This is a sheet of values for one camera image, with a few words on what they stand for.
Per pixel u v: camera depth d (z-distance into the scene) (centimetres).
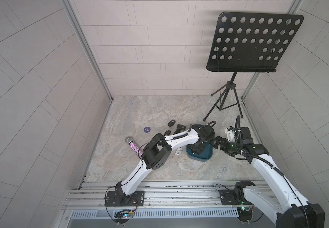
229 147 70
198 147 77
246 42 66
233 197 71
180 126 98
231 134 72
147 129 99
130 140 88
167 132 96
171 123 101
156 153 53
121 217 65
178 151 87
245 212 68
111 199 69
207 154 80
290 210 38
